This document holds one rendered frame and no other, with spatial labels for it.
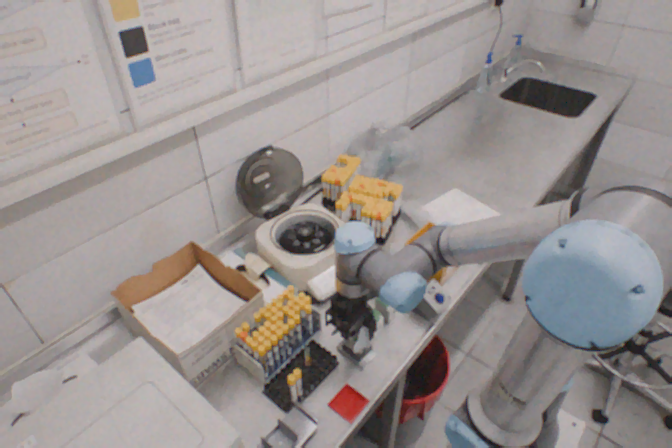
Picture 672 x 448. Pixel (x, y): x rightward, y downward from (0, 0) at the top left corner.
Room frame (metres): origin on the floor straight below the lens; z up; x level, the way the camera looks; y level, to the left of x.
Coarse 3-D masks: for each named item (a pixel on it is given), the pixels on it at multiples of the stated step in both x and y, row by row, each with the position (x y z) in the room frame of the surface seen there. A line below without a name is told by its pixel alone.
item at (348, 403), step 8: (344, 384) 0.55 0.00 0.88; (344, 392) 0.53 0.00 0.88; (352, 392) 0.53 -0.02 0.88; (336, 400) 0.51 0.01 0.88; (344, 400) 0.51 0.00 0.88; (352, 400) 0.51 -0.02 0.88; (360, 400) 0.51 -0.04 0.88; (368, 400) 0.51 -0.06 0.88; (336, 408) 0.49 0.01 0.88; (344, 408) 0.49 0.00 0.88; (352, 408) 0.49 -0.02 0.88; (360, 408) 0.49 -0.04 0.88; (344, 416) 0.47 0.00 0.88; (352, 416) 0.48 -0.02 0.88
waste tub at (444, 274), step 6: (426, 222) 1.03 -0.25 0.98; (426, 228) 1.02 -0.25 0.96; (414, 234) 0.97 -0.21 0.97; (420, 234) 1.00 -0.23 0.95; (408, 240) 0.95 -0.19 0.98; (444, 270) 0.86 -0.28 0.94; (450, 270) 0.89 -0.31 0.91; (432, 276) 0.87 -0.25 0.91; (438, 276) 0.86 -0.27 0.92; (444, 276) 0.87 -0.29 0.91; (438, 282) 0.86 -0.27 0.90
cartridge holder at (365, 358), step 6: (342, 342) 0.66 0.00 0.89; (342, 348) 0.64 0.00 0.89; (348, 348) 0.63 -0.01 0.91; (348, 354) 0.62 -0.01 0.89; (354, 354) 0.61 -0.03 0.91; (360, 354) 0.61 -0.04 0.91; (366, 354) 0.62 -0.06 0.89; (372, 354) 0.63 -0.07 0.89; (354, 360) 0.61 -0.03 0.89; (360, 360) 0.61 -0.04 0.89; (366, 360) 0.61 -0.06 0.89; (360, 366) 0.60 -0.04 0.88; (366, 366) 0.60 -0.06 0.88
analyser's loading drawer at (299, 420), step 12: (300, 408) 0.47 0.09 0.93; (288, 420) 0.45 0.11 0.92; (300, 420) 0.45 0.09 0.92; (312, 420) 0.44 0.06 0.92; (276, 432) 0.42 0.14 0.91; (288, 432) 0.41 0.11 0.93; (300, 432) 0.42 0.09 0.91; (312, 432) 0.42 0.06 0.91; (264, 444) 0.39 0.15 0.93; (276, 444) 0.40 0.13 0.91; (288, 444) 0.40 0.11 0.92; (300, 444) 0.40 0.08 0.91
